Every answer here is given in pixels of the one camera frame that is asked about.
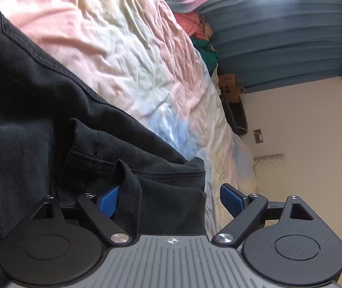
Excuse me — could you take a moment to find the black garment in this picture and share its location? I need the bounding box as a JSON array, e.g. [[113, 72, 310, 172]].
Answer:
[[0, 12, 206, 287]]

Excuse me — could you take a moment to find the quilted cream pillow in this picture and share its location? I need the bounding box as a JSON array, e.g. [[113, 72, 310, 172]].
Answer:
[[254, 154, 290, 202]]

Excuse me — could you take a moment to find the black armchair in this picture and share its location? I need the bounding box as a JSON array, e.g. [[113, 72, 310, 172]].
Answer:
[[220, 96, 248, 136]]

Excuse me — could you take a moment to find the teal right curtain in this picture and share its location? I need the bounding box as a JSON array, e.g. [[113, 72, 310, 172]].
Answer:
[[165, 0, 342, 92]]

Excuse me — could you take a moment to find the green clothing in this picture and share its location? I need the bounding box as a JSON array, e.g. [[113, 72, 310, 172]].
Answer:
[[190, 36, 219, 75]]

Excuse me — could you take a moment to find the pastel bed sheet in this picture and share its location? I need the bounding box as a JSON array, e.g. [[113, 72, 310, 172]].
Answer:
[[0, 0, 254, 235]]

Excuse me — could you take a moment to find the pink clothing pile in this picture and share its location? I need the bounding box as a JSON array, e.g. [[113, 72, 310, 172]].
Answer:
[[174, 12, 206, 40]]

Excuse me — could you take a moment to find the wall power socket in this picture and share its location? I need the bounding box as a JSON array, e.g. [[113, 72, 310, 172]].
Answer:
[[253, 129, 263, 144]]

